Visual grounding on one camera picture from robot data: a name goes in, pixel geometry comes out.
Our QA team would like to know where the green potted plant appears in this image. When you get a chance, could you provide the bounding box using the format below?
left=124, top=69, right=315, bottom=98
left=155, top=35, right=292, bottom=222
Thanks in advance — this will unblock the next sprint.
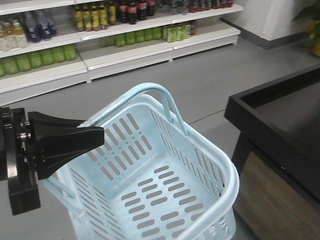
left=292, top=0, right=320, bottom=57

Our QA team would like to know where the white store shelf unit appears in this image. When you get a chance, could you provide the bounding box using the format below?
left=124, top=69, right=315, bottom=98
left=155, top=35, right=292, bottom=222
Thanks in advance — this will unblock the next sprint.
left=0, top=4, right=244, bottom=106

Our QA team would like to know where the light blue plastic basket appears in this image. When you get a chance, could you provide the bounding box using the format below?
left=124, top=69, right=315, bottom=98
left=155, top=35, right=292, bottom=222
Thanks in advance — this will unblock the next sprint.
left=42, top=83, right=240, bottom=240

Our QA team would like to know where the black wooden produce stand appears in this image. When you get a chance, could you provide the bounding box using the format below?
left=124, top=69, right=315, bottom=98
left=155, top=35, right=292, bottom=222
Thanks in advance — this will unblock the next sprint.
left=224, top=65, right=320, bottom=240

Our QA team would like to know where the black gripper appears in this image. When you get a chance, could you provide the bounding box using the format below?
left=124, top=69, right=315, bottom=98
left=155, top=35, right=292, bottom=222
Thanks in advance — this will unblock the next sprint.
left=0, top=106, right=105, bottom=216

